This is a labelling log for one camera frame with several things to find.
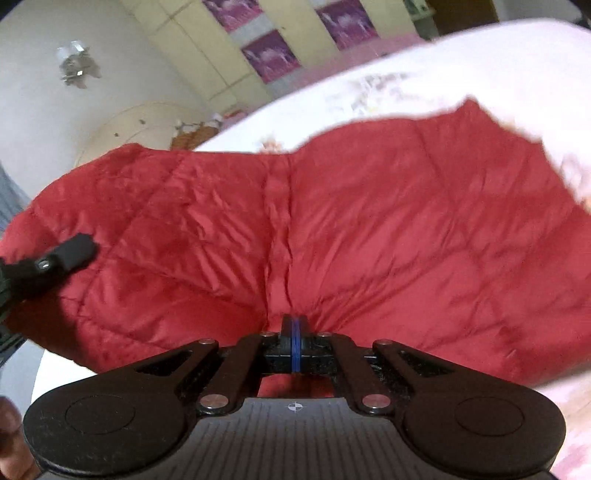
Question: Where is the red down jacket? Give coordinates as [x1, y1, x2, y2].
[0, 99, 591, 403]

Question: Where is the cream wall shelf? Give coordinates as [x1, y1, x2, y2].
[402, 0, 439, 38]

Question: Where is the cream round headboard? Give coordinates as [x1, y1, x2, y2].
[74, 102, 211, 167]

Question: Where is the grey blue curtain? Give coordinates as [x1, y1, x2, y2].
[0, 161, 31, 228]

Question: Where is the floral white bed sheet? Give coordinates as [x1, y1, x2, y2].
[30, 18, 591, 480]

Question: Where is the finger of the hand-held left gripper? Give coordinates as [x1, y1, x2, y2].
[0, 233, 99, 297]

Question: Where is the purple wall poster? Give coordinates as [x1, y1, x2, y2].
[316, 0, 378, 51]
[202, 0, 262, 34]
[241, 30, 299, 85]

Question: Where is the brown wooden door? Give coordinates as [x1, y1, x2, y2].
[434, 0, 500, 25]

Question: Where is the silver wall lamp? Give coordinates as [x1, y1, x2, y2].
[58, 41, 103, 90]

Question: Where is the cream wardrobe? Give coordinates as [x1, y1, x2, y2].
[117, 0, 416, 114]

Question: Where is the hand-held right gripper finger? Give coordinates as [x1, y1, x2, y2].
[134, 315, 297, 416]
[296, 315, 456, 416]

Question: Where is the brown handbag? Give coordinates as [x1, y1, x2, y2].
[170, 121, 219, 151]

